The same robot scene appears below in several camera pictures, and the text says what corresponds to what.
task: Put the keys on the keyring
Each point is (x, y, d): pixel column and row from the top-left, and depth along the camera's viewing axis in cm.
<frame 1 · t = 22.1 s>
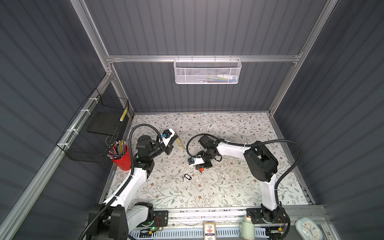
left hand: (176, 135, 78), fingers closed
right hand: (198, 165, 93), fingers closed
black key tag: (187, 176, 89), on the table
red pencil cup: (119, 153, 87), point 11 cm above the table

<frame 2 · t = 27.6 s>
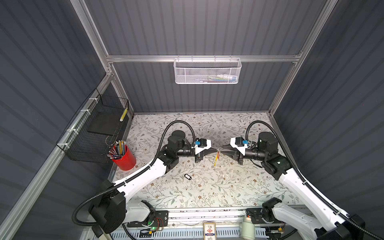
left hand: (216, 148, 68), fingers closed
right hand: (224, 149, 68), fingers open
the named things where they were.

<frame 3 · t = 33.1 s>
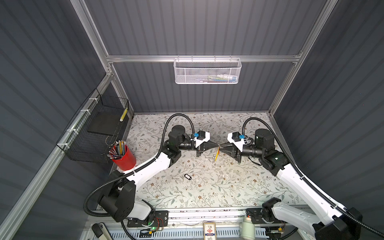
left hand: (218, 144, 68), fingers closed
right hand: (223, 147, 69), fingers closed
the named things where they were.

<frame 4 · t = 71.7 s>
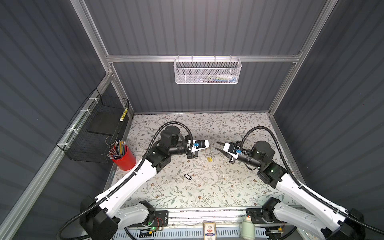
left hand: (207, 141, 68), fingers closed
right hand: (220, 144, 67), fingers open
the named things where they were.

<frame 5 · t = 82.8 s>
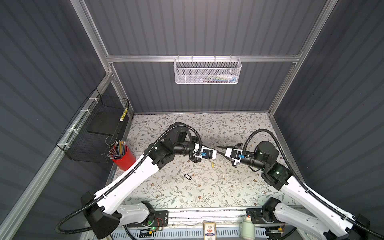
left hand: (213, 145, 65), fingers closed
right hand: (220, 147, 64), fingers closed
the named things where they were.

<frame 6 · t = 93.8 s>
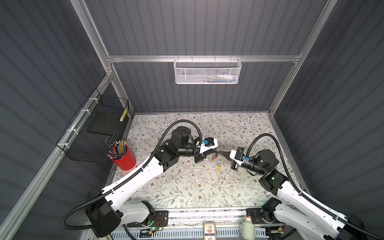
left hand: (215, 147, 67), fingers closed
right hand: (222, 152, 67), fingers closed
red key tag: (213, 158, 76), point 19 cm above the table
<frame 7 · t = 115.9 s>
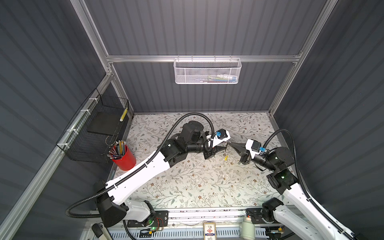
left hand: (224, 142, 64), fingers open
right hand: (232, 144, 63), fingers closed
